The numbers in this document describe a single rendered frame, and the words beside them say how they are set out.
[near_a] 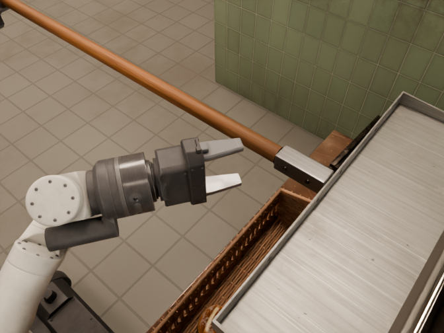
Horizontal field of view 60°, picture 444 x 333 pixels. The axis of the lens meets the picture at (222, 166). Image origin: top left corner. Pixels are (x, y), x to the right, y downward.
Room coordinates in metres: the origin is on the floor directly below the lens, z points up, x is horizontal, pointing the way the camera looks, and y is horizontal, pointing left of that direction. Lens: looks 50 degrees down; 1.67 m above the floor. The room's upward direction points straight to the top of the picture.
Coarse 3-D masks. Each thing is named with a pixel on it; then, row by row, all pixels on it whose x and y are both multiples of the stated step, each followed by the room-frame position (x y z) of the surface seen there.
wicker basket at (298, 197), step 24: (288, 192) 0.67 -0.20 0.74; (264, 216) 0.62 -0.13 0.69; (288, 216) 0.66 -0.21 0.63; (240, 240) 0.53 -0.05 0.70; (264, 240) 0.59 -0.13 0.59; (216, 264) 0.45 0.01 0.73; (240, 264) 0.51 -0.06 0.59; (192, 288) 0.38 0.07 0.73; (216, 288) 0.44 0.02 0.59; (168, 312) 0.32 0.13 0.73; (192, 312) 0.37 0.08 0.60
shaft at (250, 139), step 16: (0, 0) 0.95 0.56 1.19; (16, 0) 0.93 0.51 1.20; (32, 16) 0.86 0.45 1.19; (64, 32) 0.78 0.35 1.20; (80, 48) 0.74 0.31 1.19; (96, 48) 0.71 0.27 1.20; (112, 64) 0.67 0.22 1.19; (128, 64) 0.66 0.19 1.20; (144, 80) 0.61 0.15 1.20; (160, 80) 0.60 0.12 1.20; (160, 96) 0.58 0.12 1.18; (176, 96) 0.56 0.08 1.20; (192, 112) 0.52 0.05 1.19; (208, 112) 0.51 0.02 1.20; (224, 128) 0.48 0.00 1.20; (240, 128) 0.47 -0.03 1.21; (256, 144) 0.44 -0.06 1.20; (272, 144) 0.43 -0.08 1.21; (272, 160) 0.41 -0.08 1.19
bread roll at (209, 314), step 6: (210, 306) 0.38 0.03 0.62; (216, 306) 0.37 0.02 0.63; (204, 312) 0.36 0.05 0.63; (210, 312) 0.35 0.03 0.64; (216, 312) 0.35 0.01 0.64; (204, 318) 0.34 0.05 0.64; (210, 318) 0.34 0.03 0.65; (198, 324) 0.33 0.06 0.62; (204, 324) 0.32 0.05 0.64; (210, 324) 0.32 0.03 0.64; (198, 330) 0.31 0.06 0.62; (204, 330) 0.31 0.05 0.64; (210, 330) 0.31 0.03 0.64
